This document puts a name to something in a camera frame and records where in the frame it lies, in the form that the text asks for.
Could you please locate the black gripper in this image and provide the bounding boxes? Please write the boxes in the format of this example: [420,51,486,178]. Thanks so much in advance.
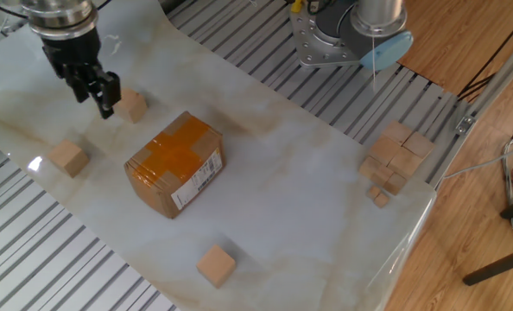
[41,28,123,120]

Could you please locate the large wooden cube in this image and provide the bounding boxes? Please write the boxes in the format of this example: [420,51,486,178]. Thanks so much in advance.
[112,88,149,124]
[379,119,415,144]
[367,136,402,166]
[387,147,424,180]
[402,130,436,160]
[47,138,90,179]
[195,244,237,289]

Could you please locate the taped cardboard parcel box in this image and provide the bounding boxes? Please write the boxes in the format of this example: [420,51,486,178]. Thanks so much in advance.
[123,111,227,220]

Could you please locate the marble pattern mat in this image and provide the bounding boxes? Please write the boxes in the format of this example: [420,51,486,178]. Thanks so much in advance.
[0,0,438,311]

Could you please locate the medium wooden cube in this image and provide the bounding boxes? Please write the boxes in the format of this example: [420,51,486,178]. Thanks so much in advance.
[358,155,381,179]
[370,165,395,187]
[383,172,408,196]

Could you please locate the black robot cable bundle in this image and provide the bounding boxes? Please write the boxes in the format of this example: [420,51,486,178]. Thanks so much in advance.
[0,0,29,21]

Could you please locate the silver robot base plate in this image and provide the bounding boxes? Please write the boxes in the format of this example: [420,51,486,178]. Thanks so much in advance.
[289,8,370,69]

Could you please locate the black floor cables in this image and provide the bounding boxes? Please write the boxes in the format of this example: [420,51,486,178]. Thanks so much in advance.
[457,19,513,103]

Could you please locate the grey cable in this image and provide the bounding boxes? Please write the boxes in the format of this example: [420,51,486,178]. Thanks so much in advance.
[440,144,513,181]

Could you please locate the aluminium frame post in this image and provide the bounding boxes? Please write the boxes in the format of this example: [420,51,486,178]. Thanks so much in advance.
[454,25,513,136]

